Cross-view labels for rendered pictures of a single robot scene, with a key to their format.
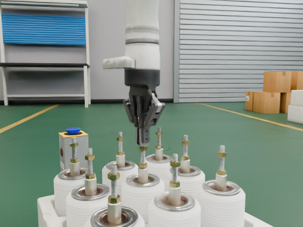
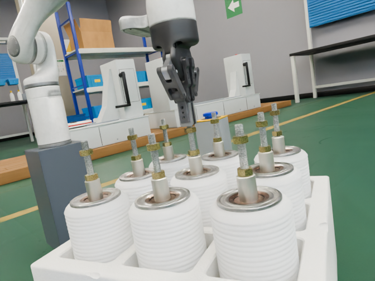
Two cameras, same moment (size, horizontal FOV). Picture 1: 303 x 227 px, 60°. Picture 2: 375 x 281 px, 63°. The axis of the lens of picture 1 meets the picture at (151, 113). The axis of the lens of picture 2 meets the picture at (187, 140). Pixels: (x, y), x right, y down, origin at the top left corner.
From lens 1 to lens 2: 0.50 m
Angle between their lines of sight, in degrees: 57
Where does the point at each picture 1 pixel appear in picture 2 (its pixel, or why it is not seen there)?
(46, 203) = not seen: hidden behind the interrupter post
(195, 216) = (150, 221)
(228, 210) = (222, 234)
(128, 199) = not seen: hidden behind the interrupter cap
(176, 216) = (132, 213)
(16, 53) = (324, 35)
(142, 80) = (155, 40)
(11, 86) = (321, 76)
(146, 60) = (153, 11)
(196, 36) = not seen: outside the picture
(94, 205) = (121, 186)
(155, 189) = (189, 184)
